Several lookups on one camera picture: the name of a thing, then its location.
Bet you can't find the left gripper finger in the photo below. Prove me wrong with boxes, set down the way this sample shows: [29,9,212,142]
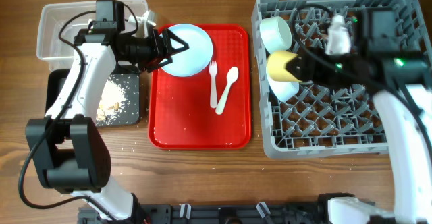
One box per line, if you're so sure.
[145,56,173,72]
[161,28,189,59]

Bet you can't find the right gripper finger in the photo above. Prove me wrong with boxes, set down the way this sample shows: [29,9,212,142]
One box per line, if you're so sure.
[286,67,302,82]
[286,56,300,68]

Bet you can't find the yellow plastic cup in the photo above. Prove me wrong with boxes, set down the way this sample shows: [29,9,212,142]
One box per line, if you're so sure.
[267,51,301,82]

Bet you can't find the light blue bowl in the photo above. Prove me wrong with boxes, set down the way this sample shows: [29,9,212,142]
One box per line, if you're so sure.
[266,66,300,101]

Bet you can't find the light blue plate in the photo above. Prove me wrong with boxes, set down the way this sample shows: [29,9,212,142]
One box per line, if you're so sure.
[162,24,213,77]

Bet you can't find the white plastic fork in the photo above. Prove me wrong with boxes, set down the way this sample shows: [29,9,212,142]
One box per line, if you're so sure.
[209,61,218,109]

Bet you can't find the white plastic spoon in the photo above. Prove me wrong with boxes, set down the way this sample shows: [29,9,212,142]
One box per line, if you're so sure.
[215,67,239,115]

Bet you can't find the rice and food scraps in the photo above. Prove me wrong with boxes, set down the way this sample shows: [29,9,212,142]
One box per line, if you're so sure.
[96,74,140,127]

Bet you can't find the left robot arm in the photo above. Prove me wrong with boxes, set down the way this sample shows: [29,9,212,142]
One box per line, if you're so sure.
[25,0,189,223]

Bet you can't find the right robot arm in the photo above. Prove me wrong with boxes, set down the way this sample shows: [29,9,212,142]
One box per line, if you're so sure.
[267,7,431,223]

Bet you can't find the black waste tray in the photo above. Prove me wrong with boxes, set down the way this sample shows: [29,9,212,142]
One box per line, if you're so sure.
[45,69,140,128]

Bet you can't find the grey dishwasher rack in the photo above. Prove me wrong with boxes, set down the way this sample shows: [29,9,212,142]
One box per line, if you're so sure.
[251,0,431,159]

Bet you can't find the clear plastic waste bin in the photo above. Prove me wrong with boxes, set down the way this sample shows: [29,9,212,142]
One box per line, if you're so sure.
[36,0,148,73]

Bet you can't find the red serving tray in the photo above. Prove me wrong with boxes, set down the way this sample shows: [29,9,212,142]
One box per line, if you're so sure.
[148,24,252,150]

